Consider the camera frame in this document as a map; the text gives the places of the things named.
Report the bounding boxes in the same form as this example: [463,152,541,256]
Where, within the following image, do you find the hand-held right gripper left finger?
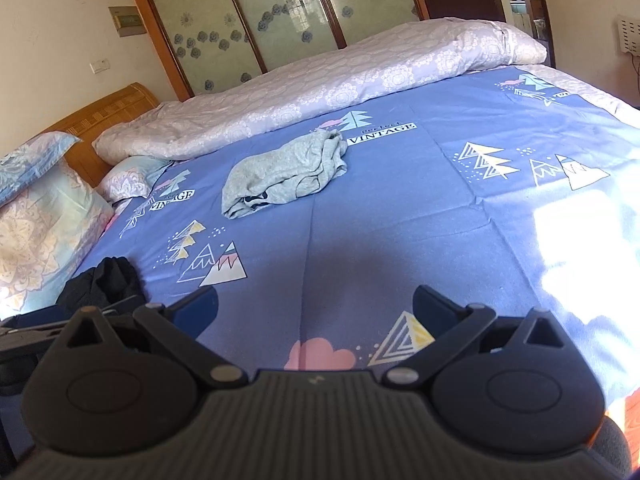
[65,286,249,390]

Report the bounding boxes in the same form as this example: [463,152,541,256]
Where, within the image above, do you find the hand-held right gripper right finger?
[382,284,569,389]

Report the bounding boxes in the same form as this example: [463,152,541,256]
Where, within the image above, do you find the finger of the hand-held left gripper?
[0,295,147,345]

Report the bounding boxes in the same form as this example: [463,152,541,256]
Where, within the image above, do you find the black cloth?
[56,256,146,317]

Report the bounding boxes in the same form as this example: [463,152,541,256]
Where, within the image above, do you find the large floral pillow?
[0,160,117,322]

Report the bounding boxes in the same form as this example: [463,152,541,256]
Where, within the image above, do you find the blue printed bedsheet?
[65,62,640,403]

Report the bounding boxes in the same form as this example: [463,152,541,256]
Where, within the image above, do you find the small pink floral pillow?
[95,155,174,205]

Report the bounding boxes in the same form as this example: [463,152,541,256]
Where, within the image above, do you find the light blue floral pillow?
[0,131,83,209]

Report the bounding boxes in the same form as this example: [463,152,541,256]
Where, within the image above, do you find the wooden headboard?
[27,82,161,187]

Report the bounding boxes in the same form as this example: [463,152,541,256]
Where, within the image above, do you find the lilac patterned quilt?
[93,18,548,163]

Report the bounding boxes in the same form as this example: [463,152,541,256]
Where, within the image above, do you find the wooden wardrobe with glass doors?
[124,0,432,104]

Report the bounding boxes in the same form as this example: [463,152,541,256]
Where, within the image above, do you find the wall electrical panel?
[108,4,148,38]

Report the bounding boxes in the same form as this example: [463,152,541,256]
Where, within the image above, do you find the white wall box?
[615,13,640,56]

